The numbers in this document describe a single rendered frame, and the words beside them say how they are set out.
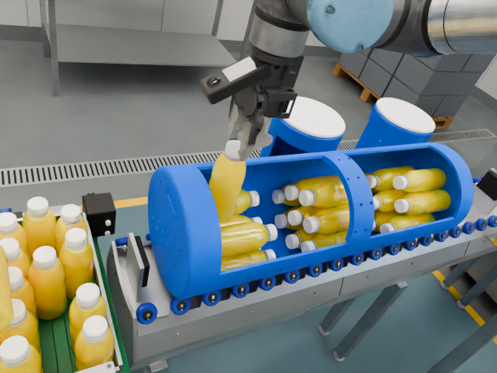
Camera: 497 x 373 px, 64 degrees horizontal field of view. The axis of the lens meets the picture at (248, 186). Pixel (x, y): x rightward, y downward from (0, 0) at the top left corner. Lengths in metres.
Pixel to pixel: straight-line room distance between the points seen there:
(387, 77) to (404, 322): 2.69
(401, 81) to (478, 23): 3.83
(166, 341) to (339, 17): 0.77
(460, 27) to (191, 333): 0.81
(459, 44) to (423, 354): 2.06
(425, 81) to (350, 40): 3.67
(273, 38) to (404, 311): 2.13
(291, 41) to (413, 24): 0.17
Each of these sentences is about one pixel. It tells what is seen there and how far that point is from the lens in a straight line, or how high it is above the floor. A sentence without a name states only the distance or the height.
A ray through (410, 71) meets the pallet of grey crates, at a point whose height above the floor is 0.54.
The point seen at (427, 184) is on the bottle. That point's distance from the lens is 1.28.
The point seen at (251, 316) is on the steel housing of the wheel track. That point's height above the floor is 0.86.
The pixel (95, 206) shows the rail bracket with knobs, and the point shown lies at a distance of 1.05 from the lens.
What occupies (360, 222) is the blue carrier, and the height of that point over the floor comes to 1.16.
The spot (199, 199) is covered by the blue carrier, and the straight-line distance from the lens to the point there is 0.76.
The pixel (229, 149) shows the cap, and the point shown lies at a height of 1.32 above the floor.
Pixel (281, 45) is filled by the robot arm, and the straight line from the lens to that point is 0.64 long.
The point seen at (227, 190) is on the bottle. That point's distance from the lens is 0.79.
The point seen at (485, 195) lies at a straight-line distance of 1.78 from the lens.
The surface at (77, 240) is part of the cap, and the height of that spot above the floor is 1.08.
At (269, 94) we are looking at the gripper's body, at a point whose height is 1.45.
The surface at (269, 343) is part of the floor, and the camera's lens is 2.08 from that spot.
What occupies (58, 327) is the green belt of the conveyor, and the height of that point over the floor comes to 0.90.
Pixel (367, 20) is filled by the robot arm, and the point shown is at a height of 1.63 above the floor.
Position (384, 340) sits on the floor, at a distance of 2.38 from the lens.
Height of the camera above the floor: 1.75
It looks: 39 degrees down
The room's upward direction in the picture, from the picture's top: 19 degrees clockwise
